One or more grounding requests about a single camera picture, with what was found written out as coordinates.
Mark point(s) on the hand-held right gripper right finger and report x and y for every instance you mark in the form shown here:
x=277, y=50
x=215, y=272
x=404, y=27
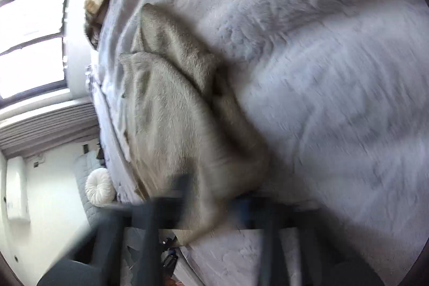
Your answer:
x=285, y=239

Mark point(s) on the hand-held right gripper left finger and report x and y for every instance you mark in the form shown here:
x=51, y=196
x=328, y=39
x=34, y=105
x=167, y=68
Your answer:
x=147, y=239

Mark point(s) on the olive knitted sweater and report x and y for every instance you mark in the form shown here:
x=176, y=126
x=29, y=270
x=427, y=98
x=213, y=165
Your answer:
x=174, y=111

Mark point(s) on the round white cushion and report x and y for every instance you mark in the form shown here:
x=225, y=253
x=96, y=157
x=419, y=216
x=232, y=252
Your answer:
x=99, y=187

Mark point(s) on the grey quilted chair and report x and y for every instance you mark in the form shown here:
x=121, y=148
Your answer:
x=82, y=168

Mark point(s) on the smooth lavender duvet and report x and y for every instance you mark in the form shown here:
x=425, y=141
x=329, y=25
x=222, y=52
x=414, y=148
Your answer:
x=112, y=132

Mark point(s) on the grey pleated curtain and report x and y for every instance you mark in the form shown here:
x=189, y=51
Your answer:
x=47, y=128

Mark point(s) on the lavender embossed blanket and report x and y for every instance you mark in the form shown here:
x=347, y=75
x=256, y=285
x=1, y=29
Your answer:
x=318, y=71

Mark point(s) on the window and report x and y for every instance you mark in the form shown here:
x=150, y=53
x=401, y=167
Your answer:
x=32, y=38

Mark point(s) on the small dark wall socket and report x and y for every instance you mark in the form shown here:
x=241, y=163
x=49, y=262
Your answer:
x=85, y=148

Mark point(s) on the white wall appliance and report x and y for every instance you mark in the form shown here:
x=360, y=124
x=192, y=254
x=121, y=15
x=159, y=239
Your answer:
x=17, y=188

